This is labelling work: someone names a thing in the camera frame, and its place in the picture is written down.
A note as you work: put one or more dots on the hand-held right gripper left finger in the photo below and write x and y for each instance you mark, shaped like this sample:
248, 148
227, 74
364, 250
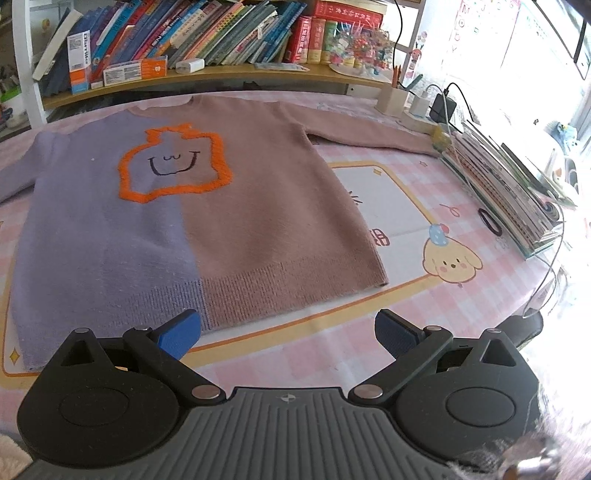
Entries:
180, 334

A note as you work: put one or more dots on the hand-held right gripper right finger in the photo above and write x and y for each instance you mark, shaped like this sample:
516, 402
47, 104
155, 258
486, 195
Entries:
397, 334

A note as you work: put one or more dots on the purple and brown knit sweater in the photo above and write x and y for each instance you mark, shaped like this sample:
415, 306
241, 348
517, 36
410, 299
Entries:
254, 207

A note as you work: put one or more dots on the pink checked cartoon tablecloth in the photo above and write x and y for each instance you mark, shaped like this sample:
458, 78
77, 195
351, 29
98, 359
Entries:
323, 341

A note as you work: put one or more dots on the stack of thin booklets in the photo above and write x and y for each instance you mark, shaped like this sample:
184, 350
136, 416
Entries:
503, 184

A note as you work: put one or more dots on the white fuzzy cloth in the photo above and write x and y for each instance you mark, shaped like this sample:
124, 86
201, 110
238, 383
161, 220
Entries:
11, 447

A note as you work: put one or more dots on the white power strip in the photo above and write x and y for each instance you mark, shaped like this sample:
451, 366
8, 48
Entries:
415, 123

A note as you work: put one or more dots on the black power adapter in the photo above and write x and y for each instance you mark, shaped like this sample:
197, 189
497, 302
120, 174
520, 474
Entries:
443, 108

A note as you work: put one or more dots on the white plug adapter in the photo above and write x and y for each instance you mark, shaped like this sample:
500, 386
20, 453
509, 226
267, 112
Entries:
422, 104

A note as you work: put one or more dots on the white pen holder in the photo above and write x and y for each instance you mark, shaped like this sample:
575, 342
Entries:
391, 101

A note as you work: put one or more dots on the white and wood bookshelf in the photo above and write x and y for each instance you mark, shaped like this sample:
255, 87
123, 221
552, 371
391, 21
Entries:
231, 76

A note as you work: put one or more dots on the small blue toy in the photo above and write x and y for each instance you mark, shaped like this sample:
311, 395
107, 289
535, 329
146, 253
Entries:
565, 131

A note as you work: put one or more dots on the orange and white carton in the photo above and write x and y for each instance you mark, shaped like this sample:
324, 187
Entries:
78, 60
134, 71

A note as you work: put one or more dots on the small white charger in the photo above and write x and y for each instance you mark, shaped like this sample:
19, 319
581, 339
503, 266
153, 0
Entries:
190, 66

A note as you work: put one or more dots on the white tub with green lid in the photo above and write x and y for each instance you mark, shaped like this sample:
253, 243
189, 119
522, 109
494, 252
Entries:
14, 110

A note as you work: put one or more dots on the colourful bead ornament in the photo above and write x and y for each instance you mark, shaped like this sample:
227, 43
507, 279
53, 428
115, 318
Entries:
360, 46

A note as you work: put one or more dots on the row of colourful books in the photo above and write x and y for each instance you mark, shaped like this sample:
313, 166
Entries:
207, 32

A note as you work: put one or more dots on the thick white-paged book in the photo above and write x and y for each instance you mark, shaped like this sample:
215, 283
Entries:
55, 46

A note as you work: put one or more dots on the red thick book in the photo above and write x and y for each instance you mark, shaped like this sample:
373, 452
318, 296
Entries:
346, 9

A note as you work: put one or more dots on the wall poster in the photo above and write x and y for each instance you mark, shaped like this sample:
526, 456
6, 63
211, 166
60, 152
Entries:
480, 18

